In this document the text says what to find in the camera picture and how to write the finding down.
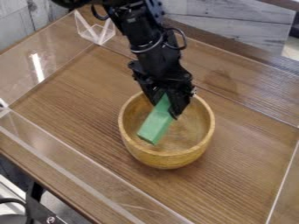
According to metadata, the black cable under table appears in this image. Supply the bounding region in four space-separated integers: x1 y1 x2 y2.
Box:
0 197 39 224

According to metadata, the green rectangular block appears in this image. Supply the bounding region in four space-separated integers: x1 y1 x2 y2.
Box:
137 94 174 145

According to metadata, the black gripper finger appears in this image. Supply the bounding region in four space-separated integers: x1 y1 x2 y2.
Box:
167 89 193 119
139 80 166 105

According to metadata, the clear acrylic corner bracket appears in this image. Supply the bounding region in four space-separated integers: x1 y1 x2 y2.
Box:
74 10 117 46

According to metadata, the clear acrylic barrier wall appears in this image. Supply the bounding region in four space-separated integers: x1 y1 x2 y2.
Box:
0 13 299 224

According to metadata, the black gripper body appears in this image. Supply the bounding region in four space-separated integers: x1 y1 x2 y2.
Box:
129 38 194 94

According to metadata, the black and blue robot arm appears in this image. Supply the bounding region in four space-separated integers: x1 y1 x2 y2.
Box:
53 0 194 118

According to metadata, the brown wooden bowl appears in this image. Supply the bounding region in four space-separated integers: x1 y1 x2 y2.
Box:
118 92 215 170

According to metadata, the black table leg bracket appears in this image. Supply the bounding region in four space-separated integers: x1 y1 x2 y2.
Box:
26 182 67 224

